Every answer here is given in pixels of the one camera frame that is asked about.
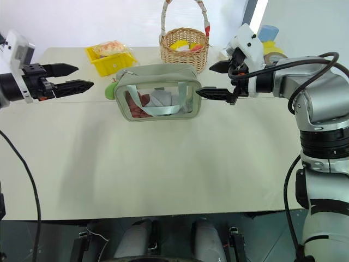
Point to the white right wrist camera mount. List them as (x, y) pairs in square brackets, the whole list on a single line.
[(252, 46)]

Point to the green transparent pouch bag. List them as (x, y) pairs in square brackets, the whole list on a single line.
[(163, 72)]

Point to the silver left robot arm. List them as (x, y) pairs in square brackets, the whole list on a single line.
[(5, 90)]

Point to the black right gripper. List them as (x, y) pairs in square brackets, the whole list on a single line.
[(240, 61)]

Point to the red cloth item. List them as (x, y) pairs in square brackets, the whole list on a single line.
[(135, 107)]

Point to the clear plastic wrapper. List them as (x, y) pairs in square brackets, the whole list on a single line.
[(222, 52)]

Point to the clear bag of snacks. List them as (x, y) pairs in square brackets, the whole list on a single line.
[(110, 47)]

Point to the grey rounded robot leg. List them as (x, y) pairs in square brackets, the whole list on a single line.
[(207, 240), (133, 237)]

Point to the yellow plastic bin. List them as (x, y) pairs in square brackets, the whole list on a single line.
[(113, 65)]

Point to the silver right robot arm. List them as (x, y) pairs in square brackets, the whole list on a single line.
[(321, 95)]

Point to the orange toy in basket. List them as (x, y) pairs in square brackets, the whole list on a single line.
[(197, 47)]

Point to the yellow sponge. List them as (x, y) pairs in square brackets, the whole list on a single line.
[(272, 47)]

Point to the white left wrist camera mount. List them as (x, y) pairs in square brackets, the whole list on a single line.
[(17, 49)]

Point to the black metal bracket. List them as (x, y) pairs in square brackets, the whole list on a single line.
[(236, 240), (81, 245)]

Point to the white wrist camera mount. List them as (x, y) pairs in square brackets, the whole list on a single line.
[(17, 49), (252, 46)]

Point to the brown tape roll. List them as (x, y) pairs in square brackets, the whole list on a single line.
[(275, 56)]

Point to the yellow toy in basket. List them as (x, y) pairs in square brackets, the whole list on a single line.
[(178, 45)]

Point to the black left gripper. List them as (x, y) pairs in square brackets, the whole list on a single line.
[(34, 82)]

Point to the grey folded cloth item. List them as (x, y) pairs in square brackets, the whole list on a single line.
[(161, 98)]

